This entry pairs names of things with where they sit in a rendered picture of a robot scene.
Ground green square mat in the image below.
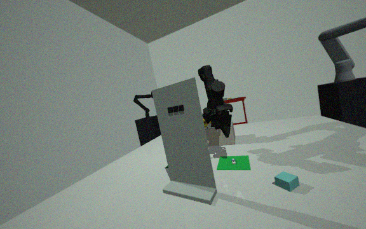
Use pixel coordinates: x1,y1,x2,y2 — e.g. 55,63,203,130
217,155,251,170

